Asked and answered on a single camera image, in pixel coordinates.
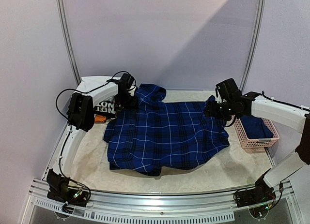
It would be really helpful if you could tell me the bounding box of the dark blue garment in basket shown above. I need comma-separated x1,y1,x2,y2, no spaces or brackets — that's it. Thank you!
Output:
240,116,273,139

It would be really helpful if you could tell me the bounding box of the orange white printed shirt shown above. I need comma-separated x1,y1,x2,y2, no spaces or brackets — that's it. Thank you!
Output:
94,115,109,123

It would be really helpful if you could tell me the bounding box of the left aluminium frame post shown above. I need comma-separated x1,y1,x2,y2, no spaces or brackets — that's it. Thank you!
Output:
56,0,81,85

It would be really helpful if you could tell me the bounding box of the aluminium front rail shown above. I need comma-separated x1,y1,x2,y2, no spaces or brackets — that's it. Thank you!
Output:
21,179,303,224

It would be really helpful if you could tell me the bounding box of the pink plastic laundry basket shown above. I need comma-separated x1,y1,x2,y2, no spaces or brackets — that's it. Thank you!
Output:
234,119,280,153

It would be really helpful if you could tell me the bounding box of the right aluminium frame post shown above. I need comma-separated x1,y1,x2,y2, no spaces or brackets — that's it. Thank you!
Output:
239,0,265,92

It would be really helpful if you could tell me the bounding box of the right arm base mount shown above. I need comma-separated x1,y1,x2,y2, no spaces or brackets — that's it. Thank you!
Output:
233,177,284,218

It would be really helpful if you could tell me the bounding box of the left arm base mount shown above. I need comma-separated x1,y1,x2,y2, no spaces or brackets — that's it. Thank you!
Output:
46,169,91,214

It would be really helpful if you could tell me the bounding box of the aluminium frame post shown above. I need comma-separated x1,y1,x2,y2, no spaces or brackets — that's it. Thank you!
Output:
239,0,265,92
56,0,81,85

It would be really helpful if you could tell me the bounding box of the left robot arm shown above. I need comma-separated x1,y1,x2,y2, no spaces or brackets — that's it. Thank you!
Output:
46,71,138,202

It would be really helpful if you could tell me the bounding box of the blue plaid flannel shirt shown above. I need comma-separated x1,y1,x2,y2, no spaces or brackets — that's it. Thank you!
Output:
103,84,229,177

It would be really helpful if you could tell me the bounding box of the black shirt with white letters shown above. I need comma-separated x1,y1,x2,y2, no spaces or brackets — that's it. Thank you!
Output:
93,101,116,119

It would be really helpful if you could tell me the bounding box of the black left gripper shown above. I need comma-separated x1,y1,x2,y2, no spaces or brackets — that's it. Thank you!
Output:
118,91,140,109

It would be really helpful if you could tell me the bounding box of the white folded t-shirt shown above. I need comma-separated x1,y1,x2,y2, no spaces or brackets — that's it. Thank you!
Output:
77,76,117,94

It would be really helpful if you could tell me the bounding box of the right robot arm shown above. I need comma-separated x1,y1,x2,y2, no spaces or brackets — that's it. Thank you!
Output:
204,78,310,207

